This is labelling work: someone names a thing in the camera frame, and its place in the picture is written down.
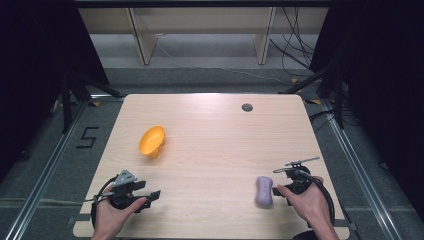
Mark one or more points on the person's left hand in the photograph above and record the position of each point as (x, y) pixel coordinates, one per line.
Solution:
(111, 216)

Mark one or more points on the aluminium floor rail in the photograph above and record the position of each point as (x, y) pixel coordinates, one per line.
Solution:
(360, 173)
(43, 176)

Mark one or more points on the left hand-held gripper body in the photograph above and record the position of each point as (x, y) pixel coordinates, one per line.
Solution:
(122, 193)

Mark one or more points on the black curtain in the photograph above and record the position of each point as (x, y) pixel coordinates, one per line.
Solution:
(383, 83)
(36, 66)

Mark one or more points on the black metal stand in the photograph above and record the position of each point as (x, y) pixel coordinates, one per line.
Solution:
(68, 100)
(336, 86)

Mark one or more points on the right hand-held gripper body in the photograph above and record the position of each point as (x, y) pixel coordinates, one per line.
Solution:
(300, 181)

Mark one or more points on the person's right hand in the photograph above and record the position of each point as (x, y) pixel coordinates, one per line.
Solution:
(311, 205)

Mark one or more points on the orange perforated soap dish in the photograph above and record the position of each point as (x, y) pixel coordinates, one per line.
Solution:
(151, 140)

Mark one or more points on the purple soap bar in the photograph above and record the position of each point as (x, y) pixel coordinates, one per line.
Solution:
(264, 193)

